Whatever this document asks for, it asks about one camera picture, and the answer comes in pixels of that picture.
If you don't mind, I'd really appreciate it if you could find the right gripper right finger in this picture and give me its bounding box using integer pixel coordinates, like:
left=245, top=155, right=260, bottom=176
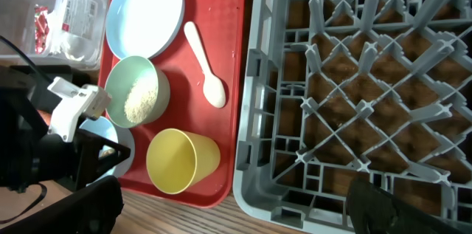
left=347, top=179, right=463, bottom=234

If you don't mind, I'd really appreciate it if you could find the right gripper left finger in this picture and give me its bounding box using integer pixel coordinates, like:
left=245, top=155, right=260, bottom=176
left=1, top=176, right=124, bottom=234

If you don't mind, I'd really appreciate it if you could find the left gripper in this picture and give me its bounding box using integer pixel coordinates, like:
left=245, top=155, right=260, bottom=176
left=21, top=130, right=131, bottom=191

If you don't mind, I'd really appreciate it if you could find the light blue small bowl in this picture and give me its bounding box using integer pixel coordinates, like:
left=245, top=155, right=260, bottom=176
left=80, top=117, right=135, bottom=179

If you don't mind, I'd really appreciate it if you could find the white rice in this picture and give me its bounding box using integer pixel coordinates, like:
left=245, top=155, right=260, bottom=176
left=124, top=70, right=159, bottom=125

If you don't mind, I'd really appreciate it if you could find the green bowl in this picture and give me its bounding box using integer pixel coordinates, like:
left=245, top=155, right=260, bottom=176
left=105, top=56, right=170, bottom=128

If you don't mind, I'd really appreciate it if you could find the yellow plastic cup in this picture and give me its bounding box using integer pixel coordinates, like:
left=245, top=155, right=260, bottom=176
left=146, top=128, right=221, bottom=195

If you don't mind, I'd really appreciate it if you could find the red snack wrapper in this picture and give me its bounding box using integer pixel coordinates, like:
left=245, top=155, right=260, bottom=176
left=35, top=5, right=49, bottom=54

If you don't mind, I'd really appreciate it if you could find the light blue plate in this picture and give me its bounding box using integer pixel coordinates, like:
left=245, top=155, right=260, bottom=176
left=105, top=0, right=185, bottom=59

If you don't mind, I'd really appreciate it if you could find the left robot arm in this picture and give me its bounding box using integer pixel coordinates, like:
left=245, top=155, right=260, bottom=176
left=1, top=77, right=131, bottom=193

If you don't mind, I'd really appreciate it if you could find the grey dishwasher rack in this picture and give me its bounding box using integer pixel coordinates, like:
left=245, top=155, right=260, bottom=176
left=232, top=0, right=471, bottom=233

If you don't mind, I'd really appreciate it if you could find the clear plastic bin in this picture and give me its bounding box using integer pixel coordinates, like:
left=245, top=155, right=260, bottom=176
left=1, top=0, right=109, bottom=70

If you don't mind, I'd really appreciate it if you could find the white plastic spoon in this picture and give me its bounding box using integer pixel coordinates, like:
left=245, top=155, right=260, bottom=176
left=184, top=21, right=226, bottom=109

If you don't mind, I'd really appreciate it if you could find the red serving tray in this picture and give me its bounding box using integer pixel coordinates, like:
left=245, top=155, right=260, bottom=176
left=119, top=0, right=245, bottom=208

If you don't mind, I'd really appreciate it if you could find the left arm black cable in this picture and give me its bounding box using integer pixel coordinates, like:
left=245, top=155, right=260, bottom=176
left=0, top=34, right=49, bottom=226

